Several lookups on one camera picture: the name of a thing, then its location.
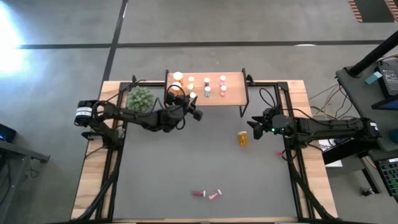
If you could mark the small wooden shelf table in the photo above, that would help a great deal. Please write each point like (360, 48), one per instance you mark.
(217, 99)

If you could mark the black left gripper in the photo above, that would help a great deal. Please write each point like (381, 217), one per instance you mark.
(174, 118)

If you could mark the backlit keyboard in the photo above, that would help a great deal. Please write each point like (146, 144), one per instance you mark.
(388, 177)

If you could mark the gray table mat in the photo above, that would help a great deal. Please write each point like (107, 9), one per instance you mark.
(174, 161)

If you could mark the small blue pill bottle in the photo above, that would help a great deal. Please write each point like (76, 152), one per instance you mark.
(207, 91)

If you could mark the gray side table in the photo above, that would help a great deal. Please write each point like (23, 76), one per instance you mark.
(357, 99)

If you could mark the red vial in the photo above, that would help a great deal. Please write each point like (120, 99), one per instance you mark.
(199, 193)

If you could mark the pink pill bottle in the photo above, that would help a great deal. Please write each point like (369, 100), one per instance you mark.
(223, 90)
(223, 79)
(214, 195)

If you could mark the black power adapter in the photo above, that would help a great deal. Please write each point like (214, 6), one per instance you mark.
(388, 79)

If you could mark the teal box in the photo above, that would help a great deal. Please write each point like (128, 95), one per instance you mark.
(373, 77)

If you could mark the large orange pill bottle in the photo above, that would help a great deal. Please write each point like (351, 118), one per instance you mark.
(178, 76)
(242, 138)
(176, 87)

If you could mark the black tablet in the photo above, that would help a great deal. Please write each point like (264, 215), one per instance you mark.
(387, 104)

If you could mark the black stand post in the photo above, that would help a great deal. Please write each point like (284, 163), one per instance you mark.
(373, 56)

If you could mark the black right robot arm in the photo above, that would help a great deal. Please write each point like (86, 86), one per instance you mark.
(326, 127)

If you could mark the black table frame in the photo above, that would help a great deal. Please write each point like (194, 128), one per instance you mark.
(109, 186)

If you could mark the green succulent in patterned pot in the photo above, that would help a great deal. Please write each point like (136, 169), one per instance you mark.
(140, 99)

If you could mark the white paper sheet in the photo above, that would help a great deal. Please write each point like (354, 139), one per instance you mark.
(334, 163)

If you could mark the red clamp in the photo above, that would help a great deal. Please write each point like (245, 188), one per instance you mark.
(280, 153)

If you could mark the black device with blue light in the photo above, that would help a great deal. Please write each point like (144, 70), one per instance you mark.
(6, 133)

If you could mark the black hazard-striped floor mat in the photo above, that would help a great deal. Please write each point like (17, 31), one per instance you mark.
(373, 11)

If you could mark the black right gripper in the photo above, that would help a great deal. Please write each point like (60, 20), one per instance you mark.
(278, 126)

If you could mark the black floor stand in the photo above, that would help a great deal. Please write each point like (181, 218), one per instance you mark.
(18, 152)

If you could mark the black caster wheel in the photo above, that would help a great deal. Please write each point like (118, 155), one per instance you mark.
(367, 191)

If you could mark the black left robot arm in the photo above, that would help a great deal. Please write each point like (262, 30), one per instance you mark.
(130, 116)

